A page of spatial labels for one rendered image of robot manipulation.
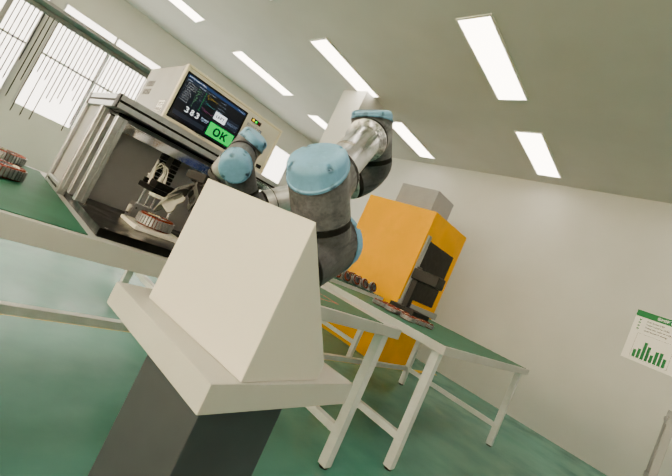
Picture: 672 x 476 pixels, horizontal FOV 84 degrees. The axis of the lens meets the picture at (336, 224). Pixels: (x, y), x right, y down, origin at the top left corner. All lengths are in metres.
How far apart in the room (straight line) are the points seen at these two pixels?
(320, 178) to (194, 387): 0.36
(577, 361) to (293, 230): 5.50
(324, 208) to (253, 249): 0.17
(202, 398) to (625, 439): 5.54
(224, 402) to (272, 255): 0.19
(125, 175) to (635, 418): 5.55
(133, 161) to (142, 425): 1.00
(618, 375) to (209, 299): 5.50
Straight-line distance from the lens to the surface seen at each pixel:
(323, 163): 0.65
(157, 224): 1.26
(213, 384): 0.50
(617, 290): 5.96
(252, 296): 0.53
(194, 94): 1.45
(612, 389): 5.83
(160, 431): 0.69
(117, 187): 1.52
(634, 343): 5.85
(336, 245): 0.71
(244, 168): 0.89
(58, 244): 1.00
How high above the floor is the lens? 0.94
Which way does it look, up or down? 4 degrees up
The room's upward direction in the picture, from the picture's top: 25 degrees clockwise
